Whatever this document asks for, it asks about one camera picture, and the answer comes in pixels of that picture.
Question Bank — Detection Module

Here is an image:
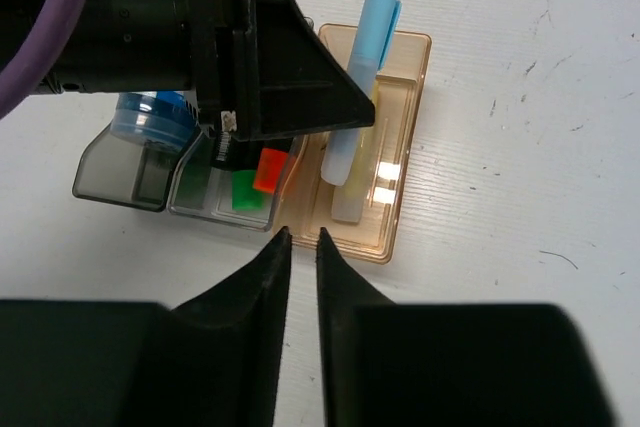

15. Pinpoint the orange highlighter marker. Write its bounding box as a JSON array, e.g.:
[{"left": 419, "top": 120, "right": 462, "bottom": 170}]
[{"left": 253, "top": 147, "right": 289, "bottom": 194}]

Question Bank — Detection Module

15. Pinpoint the yellow glue stick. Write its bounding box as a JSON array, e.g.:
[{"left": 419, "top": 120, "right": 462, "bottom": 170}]
[{"left": 330, "top": 86, "right": 381, "bottom": 224}]

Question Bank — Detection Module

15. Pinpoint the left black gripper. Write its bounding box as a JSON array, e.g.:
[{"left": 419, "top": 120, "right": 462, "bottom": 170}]
[{"left": 1, "top": 0, "right": 240, "bottom": 132}]

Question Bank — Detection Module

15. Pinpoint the pink highlighter marker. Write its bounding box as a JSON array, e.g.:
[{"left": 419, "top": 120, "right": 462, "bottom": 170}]
[{"left": 211, "top": 132, "right": 251, "bottom": 171}]

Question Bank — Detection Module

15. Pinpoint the green highlighter marker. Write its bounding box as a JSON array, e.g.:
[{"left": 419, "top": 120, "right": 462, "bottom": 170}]
[{"left": 231, "top": 170, "right": 264, "bottom": 212}]

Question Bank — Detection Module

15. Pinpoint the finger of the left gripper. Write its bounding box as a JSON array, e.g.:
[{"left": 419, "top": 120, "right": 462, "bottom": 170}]
[{"left": 234, "top": 0, "right": 375, "bottom": 141}]

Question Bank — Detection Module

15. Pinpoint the amber transparent tray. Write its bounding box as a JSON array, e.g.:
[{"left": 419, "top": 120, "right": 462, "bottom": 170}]
[{"left": 273, "top": 31, "right": 432, "bottom": 264}]

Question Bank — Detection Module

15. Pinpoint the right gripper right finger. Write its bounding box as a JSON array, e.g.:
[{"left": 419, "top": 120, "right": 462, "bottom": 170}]
[{"left": 316, "top": 231, "right": 616, "bottom": 426}]

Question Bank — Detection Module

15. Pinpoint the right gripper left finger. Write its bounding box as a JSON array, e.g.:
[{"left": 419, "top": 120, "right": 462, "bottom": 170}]
[{"left": 1, "top": 229, "right": 292, "bottom": 426}]

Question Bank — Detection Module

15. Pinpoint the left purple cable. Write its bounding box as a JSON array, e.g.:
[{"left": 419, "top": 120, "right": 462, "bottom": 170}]
[{"left": 0, "top": 0, "right": 104, "bottom": 121}]

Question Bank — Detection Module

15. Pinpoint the grey transparent tray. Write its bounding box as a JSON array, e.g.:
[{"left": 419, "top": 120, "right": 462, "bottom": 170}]
[{"left": 72, "top": 127, "right": 198, "bottom": 212}]

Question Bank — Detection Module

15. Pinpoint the blue cleaning gel jar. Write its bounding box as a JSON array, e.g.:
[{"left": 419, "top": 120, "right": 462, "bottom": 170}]
[{"left": 110, "top": 91, "right": 196, "bottom": 152}]

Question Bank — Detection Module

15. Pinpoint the clear transparent tray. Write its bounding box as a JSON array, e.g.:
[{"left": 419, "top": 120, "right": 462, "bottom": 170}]
[{"left": 167, "top": 134, "right": 307, "bottom": 232}]

